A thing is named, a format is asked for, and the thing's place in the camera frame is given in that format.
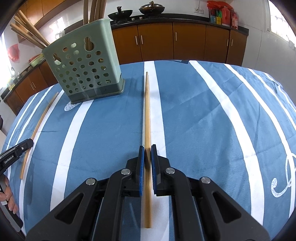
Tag wooden chopstick group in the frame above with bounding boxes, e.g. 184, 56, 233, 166
14, 11, 50, 46
144, 72, 152, 228
19, 27, 48, 47
99, 0, 107, 19
16, 10, 50, 45
10, 23, 45, 49
94, 0, 101, 20
89, 0, 97, 23
19, 91, 60, 180

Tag person's left hand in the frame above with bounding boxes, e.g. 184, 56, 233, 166
1, 175, 19, 214

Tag blue white striped tablecloth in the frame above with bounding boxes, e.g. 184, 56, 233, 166
3, 61, 295, 237

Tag green plastic basin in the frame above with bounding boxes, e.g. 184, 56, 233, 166
29, 53, 45, 67

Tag green perforated utensil holder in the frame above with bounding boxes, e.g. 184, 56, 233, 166
42, 19, 125, 104

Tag upper wooden cabinets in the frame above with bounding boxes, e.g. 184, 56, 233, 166
20, 0, 79, 29

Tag wooden cabinets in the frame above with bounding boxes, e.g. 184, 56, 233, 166
1, 22, 249, 114
20, 0, 79, 29

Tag lower wooden cabinets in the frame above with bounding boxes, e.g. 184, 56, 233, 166
1, 22, 249, 114

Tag black wok left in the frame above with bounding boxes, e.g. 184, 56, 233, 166
108, 6, 133, 22

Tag black countertop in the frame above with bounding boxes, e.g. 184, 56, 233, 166
1, 14, 249, 101

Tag black wok with lid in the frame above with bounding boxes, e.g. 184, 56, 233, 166
139, 1, 165, 16

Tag red bag on right counter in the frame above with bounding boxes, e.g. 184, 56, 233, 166
207, 1, 238, 30

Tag right window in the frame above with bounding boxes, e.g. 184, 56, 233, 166
268, 1, 295, 46

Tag red plastic bag on wall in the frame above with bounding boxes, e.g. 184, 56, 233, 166
8, 44, 20, 62

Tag wall power socket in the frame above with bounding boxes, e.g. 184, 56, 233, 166
195, 9, 204, 15

